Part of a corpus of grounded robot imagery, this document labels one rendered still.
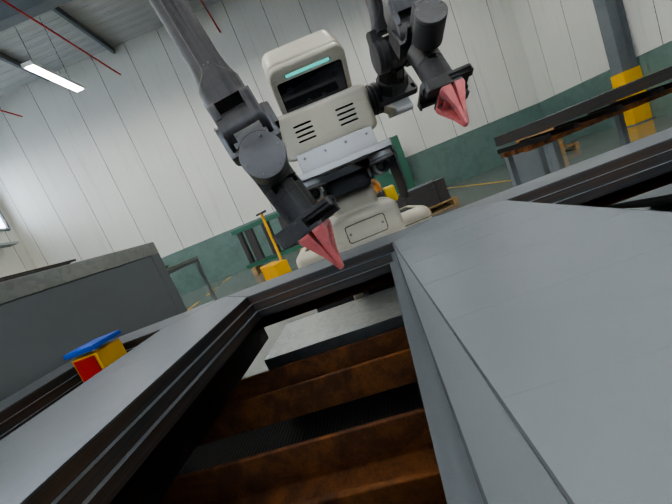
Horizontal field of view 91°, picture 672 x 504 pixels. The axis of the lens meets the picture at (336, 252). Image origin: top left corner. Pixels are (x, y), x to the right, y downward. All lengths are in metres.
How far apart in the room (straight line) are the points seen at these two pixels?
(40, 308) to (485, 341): 0.87
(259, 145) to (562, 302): 0.34
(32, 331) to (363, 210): 0.80
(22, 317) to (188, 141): 10.36
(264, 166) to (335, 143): 0.54
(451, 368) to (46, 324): 0.85
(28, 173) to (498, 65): 14.16
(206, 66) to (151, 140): 11.01
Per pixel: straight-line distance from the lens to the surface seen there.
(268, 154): 0.42
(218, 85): 0.54
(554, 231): 0.35
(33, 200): 13.37
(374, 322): 0.73
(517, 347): 0.19
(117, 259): 1.10
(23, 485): 0.35
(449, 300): 0.26
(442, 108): 0.74
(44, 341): 0.91
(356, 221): 0.95
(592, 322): 0.20
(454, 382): 0.17
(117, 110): 12.12
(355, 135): 0.95
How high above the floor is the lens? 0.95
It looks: 9 degrees down
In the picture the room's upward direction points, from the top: 22 degrees counter-clockwise
